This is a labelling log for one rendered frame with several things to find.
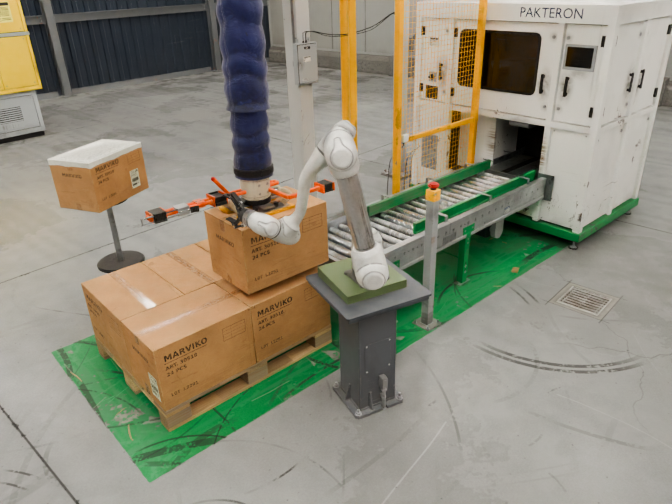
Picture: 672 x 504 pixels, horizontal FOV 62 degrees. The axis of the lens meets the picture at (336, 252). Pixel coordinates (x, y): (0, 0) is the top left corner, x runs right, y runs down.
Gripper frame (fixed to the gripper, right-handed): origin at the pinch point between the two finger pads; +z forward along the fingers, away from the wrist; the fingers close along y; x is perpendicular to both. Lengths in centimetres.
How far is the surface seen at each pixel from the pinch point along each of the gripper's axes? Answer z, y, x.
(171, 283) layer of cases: 51, 60, -17
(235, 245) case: 1.9, 24.3, 3.1
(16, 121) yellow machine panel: 745, 85, 62
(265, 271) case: -6.1, 42.4, 15.7
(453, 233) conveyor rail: -19, 65, 172
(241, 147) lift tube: 9.4, -26.5, 18.0
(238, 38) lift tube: 5, -81, 20
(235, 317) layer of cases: -7, 63, -7
